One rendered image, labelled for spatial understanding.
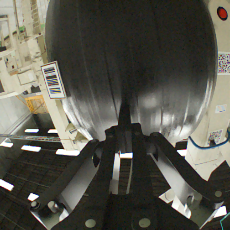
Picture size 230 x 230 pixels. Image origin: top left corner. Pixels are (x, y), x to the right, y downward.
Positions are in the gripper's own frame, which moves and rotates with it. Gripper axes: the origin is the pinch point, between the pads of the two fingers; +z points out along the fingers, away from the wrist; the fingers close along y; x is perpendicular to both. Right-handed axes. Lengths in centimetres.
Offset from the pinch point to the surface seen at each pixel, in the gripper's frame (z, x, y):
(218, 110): 25.3, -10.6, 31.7
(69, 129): 69, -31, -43
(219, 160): 63, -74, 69
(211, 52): 2.8, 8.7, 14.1
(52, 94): 4.0, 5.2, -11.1
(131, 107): 3.2, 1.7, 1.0
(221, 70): 23.2, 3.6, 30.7
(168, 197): 72, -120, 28
